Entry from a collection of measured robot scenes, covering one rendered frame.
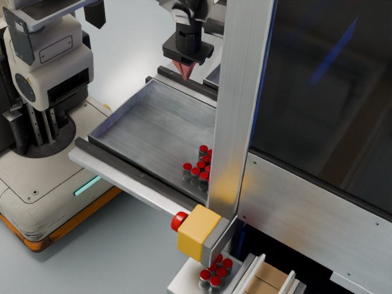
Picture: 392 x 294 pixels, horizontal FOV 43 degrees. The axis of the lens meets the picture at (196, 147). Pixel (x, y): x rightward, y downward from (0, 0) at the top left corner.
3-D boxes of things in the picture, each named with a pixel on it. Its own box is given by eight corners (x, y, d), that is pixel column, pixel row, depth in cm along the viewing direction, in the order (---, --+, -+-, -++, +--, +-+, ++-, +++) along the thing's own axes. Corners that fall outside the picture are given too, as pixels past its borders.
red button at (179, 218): (196, 226, 96) (196, 214, 93) (184, 241, 94) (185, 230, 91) (179, 217, 97) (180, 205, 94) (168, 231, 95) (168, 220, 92)
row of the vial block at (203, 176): (243, 145, 123) (245, 133, 120) (204, 192, 113) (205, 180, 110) (235, 142, 124) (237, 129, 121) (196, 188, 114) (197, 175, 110)
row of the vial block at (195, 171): (235, 142, 124) (237, 129, 121) (196, 188, 114) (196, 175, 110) (228, 137, 125) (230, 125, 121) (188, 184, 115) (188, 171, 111)
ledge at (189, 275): (257, 279, 102) (259, 275, 100) (225, 331, 94) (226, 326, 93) (200, 245, 106) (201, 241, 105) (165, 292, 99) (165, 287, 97)
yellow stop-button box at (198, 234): (227, 241, 96) (231, 220, 91) (207, 269, 92) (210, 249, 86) (195, 222, 99) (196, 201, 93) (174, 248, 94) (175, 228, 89)
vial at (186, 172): (193, 177, 116) (193, 165, 113) (188, 184, 115) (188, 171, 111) (185, 173, 117) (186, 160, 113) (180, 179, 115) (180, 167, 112)
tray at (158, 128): (260, 141, 125) (262, 131, 122) (204, 210, 110) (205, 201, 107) (153, 87, 137) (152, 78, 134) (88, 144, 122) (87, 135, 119)
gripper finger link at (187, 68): (188, 91, 116) (189, 60, 108) (162, 80, 118) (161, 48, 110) (202, 74, 120) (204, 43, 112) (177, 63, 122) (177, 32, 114)
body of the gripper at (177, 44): (200, 68, 109) (202, 41, 103) (161, 52, 112) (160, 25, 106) (214, 52, 112) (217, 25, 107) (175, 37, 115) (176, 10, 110)
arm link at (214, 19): (182, -32, 97) (169, 7, 95) (239, -19, 95) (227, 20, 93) (189, 1, 108) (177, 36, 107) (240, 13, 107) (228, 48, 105)
